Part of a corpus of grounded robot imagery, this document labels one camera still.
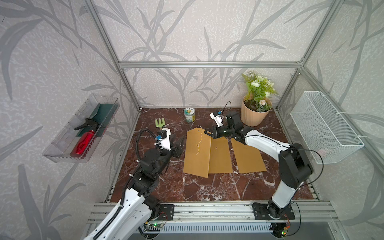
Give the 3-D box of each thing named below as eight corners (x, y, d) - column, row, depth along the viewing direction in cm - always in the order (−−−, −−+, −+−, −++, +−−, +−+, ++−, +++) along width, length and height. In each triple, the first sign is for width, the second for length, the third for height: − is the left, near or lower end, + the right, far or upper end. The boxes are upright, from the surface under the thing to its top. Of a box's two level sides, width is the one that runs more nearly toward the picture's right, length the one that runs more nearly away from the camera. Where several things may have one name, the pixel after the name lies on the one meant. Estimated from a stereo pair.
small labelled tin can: (184, 122, 113) (183, 115, 107) (185, 114, 118) (184, 107, 112) (195, 122, 113) (194, 115, 107) (195, 114, 118) (195, 107, 112)
